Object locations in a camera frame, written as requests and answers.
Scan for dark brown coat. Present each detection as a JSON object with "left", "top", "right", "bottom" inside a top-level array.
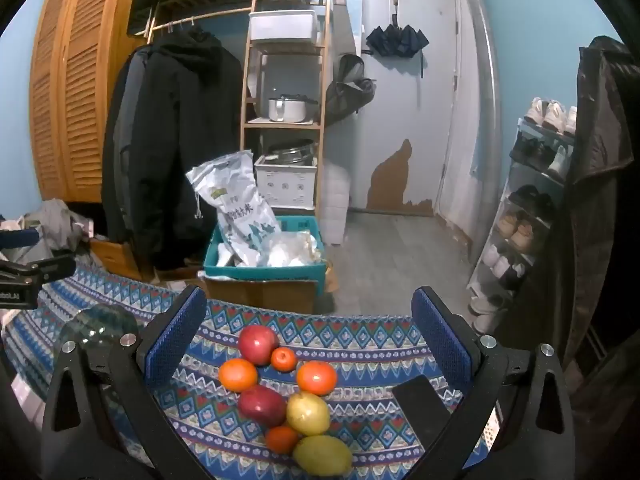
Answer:
[{"left": 500, "top": 35, "right": 640, "bottom": 480}]

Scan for light grey door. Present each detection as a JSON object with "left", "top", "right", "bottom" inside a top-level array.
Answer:
[{"left": 360, "top": 0, "right": 473, "bottom": 217}]

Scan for shoe rack with shoes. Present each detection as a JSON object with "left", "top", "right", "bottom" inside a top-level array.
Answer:
[{"left": 470, "top": 97, "right": 578, "bottom": 333}]

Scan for wooden shelf rack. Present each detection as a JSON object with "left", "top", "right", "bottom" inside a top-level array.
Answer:
[{"left": 239, "top": 0, "right": 333, "bottom": 211}]

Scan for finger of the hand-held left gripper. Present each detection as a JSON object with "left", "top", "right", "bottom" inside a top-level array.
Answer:
[
  {"left": 0, "top": 229, "right": 41, "bottom": 250},
  {"left": 0, "top": 254, "right": 77, "bottom": 283}
]

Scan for grey jacket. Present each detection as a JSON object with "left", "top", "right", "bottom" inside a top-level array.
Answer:
[{"left": 117, "top": 47, "right": 151, "bottom": 231}]

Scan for blue patterned blanket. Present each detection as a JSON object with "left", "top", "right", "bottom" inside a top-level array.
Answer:
[{"left": 0, "top": 260, "right": 493, "bottom": 480}]

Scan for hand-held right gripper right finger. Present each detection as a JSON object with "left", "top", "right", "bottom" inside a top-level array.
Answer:
[{"left": 392, "top": 286, "right": 577, "bottom": 480}]

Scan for black hooded jacket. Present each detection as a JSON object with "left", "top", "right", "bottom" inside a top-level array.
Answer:
[{"left": 132, "top": 25, "right": 246, "bottom": 271}]

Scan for large orange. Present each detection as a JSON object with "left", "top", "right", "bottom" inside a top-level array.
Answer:
[
  {"left": 296, "top": 361, "right": 337, "bottom": 396},
  {"left": 219, "top": 358, "right": 260, "bottom": 393}
]

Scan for large cardboard box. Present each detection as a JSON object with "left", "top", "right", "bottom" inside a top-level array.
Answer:
[{"left": 200, "top": 270, "right": 336, "bottom": 315}]

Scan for wooden louvered door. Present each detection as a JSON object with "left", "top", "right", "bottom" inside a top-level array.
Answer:
[{"left": 27, "top": 0, "right": 161, "bottom": 206}]

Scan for white shoe rack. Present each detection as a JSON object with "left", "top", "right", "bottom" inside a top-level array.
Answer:
[{"left": 467, "top": 117, "right": 581, "bottom": 336}]

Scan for dark hanging bag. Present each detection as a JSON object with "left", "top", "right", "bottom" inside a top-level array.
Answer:
[{"left": 322, "top": 52, "right": 377, "bottom": 126}]

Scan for yellow-green pear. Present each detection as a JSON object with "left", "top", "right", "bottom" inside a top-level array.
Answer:
[{"left": 292, "top": 435, "right": 353, "bottom": 477}]

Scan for teal plastic bin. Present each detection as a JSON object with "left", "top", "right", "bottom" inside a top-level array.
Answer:
[{"left": 202, "top": 216, "right": 328, "bottom": 283}]

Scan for dark glass bowl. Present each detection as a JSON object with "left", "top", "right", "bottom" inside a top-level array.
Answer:
[{"left": 57, "top": 302, "right": 142, "bottom": 361}]

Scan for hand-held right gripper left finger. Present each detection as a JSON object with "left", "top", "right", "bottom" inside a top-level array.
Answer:
[{"left": 40, "top": 285, "right": 221, "bottom": 480}]

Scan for tan cardboard box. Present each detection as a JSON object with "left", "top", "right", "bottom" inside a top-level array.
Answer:
[{"left": 90, "top": 237, "right": 142, "bottom": 279}]

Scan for grey cloth pile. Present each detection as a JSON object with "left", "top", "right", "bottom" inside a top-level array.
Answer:
[{"left": 20, "top": 199, "right": 96, "bottom": 261}]

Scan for grey folded board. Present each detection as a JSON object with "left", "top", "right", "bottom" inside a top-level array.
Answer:
[{"left": 330, "top": 0, "right": 362, "bottom": 61}]

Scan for small orange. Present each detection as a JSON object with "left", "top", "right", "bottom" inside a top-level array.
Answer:
[
  {"left": 271, "top": 347, "right": 297, "bottom": 372},
  {"left": 265, "top": 425, "right": 301, "bottom": 456}
]

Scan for steel pot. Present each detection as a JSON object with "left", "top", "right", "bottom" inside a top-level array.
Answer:
[{"left": 267, "top": 140, "right": 317, "bottom": 166}]

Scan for white printed rice bag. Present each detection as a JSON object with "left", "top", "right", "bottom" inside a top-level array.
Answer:
[{"left": 186, "top": 150, "right": 282, "bottom": 267}]

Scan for white storage box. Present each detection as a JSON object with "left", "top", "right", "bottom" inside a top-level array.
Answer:
[{"left": 249, "top": 10, "right": 320, "bottom": 45}]

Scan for silver pipe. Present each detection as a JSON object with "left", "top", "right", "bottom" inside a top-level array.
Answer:
[{"left": 462, "top": 0, "right": 503, "bottom": 211}]

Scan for flat cardboard box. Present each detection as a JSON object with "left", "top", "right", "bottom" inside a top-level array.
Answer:
[{"left": 150, "top": 265, "right": 206, "bottom": 291}]

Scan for white plastic crate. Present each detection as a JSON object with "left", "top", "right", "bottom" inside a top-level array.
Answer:
[{"left": 254, "top": 155, "right": 318, "bottom": 211}]

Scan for wooden clothes rail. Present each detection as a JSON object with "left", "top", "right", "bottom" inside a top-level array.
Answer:
[{"left": 147, "top": 7, "right": 253, "bottom": 36}]

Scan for yellow pear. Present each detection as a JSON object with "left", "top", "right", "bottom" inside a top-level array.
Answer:
[{"left": 286, "top": 392, "right": 331, "bottom": 436}]

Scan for white cooking pot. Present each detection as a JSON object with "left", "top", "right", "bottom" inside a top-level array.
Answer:
[{"left": 267, "top": 94, "right": 318, "bottom": 123}]

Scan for dark blue umbrella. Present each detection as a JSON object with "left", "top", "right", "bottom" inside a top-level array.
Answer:
[{"left": 365, "top": 24, "right": 430, "bottom": 78}]

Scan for red apple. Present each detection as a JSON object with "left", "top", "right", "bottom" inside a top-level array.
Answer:
[
  {"left": 238, "top": 385, "right": 287, "bottom": 428},
  {"left": 238, "top": 325, "right": 280, "bottom": 366}
]

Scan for clear plastic bag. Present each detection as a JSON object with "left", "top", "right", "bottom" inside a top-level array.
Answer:
[{"left": 260, "top": 230, "right": 326, "bottom": 267}]

